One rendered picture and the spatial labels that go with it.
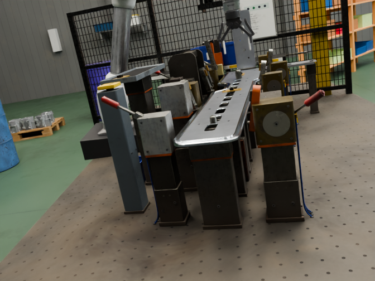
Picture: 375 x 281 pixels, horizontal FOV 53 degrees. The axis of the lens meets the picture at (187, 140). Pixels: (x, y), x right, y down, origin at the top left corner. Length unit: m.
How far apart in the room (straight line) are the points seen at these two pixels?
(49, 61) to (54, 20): 1.23
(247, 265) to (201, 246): 0.16
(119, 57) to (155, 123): 1.19
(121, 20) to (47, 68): 10.72
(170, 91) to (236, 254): 0.61
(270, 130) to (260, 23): 1.66
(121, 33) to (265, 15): 0.97
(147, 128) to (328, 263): 0.60
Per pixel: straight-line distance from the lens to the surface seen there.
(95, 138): 2.13
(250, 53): 2.40
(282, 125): 1.07
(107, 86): 1.26
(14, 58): 13.31
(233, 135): 1.02
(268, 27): 2.66
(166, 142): 1.13
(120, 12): 2.25
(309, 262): 1.02
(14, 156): 5.36
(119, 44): 2.26
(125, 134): 1.28
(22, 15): 13.10
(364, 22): 8.42
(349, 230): 1.14
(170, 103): 1.37
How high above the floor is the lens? 1.29
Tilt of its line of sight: 16 degrees down
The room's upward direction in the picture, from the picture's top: 10 degrees counter-clockwise
